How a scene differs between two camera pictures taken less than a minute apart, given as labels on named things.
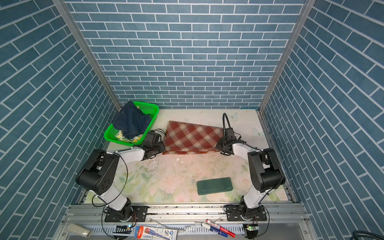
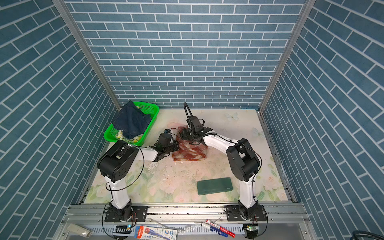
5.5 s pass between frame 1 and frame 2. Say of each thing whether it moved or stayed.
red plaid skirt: moved
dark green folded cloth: stayed
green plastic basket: stayed
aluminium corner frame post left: stayed
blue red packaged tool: stayed
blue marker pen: stayed
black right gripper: moved
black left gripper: moved
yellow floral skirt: stayed
